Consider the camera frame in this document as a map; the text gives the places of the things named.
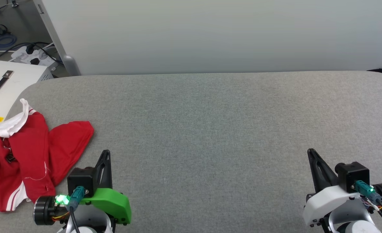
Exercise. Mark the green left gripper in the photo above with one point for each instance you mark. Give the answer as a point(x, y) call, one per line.
point(113, 204)

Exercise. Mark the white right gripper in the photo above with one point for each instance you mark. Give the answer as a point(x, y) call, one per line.
point(323, 204)

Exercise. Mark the red and white basketball jersey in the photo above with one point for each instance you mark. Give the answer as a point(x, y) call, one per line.
point(32, 152)

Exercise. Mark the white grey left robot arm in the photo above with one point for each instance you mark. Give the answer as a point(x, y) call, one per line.
point(43, 210)

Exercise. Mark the white box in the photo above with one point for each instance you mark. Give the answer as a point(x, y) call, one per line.
point(19, 77)

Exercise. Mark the white power strip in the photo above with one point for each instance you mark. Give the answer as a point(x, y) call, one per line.
point(22, 56)

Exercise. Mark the white partition panel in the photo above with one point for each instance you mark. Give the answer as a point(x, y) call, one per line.
point(210, 32)

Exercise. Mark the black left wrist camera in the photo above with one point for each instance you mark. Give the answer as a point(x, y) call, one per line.
point(81, 178)

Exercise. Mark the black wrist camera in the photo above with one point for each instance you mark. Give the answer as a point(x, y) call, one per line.
point(81, 178)
point(353, 174)

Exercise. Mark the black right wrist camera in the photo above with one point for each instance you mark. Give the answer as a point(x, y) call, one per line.
point(353, 174)

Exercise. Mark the teal left camera connector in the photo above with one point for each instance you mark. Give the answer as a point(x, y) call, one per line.
point(77, 195)

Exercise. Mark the teal camera connector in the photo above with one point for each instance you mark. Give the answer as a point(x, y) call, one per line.
point(365, 191)
point(77, 195)

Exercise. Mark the teal right camera connector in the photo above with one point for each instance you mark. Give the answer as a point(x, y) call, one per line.
point(365, 191)

